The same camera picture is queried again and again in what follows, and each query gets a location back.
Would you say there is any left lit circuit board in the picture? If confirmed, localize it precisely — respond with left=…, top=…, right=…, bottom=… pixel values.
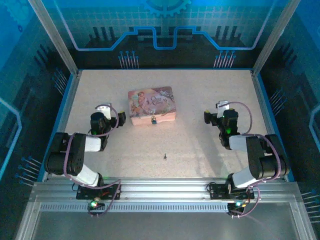
left=87, top=198, right=106, bottom=210

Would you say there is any lit circuit board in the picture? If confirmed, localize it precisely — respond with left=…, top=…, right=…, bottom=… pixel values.
left=226, top=199, right=247, bottom=211
left=87, top=198, right=106, bottom=210

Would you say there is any right lit circuit board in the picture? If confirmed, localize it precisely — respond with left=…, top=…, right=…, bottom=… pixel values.
left=226, top=199, right=247, bottom=211

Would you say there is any grey metal front plate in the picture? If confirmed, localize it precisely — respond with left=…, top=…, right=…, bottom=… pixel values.
left=14, top=199, right=317, bottom=240

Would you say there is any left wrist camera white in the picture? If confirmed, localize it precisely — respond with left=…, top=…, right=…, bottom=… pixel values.
left=95, top=102, right=112, bottom=120

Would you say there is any aluminium table side rail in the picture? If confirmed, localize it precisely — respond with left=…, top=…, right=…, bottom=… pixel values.
left=249, top=69, right=289, bottom=181
left=41, top=69, right=83, bottom=181

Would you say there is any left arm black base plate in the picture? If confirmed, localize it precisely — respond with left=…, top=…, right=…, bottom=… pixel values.
left=75, top=183, right=121, bottom=201

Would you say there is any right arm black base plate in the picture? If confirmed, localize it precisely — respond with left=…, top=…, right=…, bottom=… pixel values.
left=208, top=183, right=255, bottom=201

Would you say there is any aluminium mounting rail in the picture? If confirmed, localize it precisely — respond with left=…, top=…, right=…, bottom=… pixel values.
left=29, top=176, right=302, bottom=204

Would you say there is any slotted grey cable duct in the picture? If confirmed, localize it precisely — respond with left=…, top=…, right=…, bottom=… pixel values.
left=39, top=203, right=231, bottom=214

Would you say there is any aluminium frame post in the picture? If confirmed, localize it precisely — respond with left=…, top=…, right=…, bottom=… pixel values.
left=27, top=0, right=80, bottom=76
left=251, top=0, right=302, bottom=76

